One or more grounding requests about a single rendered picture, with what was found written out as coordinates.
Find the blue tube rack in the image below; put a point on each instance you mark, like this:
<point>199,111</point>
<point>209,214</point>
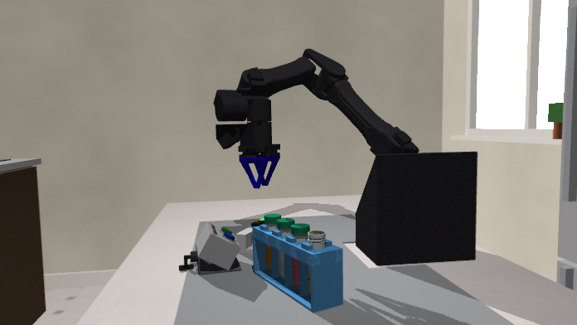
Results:
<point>326,268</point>

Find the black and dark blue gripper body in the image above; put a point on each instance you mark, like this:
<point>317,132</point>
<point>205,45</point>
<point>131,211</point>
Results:
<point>263,142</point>

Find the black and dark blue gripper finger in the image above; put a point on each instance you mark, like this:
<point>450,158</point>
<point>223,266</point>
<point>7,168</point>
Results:
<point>274,160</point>
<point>263,164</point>

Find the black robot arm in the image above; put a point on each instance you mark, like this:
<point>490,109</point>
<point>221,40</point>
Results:
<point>256,85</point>

